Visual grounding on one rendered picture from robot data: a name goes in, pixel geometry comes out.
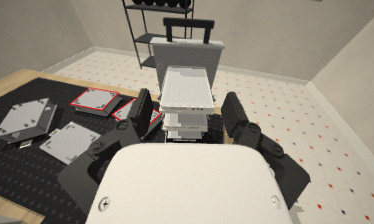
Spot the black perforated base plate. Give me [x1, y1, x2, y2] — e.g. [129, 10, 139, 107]
[0, 77, 224, 224]

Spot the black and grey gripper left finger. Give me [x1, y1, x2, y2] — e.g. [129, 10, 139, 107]
[57, 88, 154, 217]

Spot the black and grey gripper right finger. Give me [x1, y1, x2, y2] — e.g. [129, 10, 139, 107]
[221, 92, 310, 210]

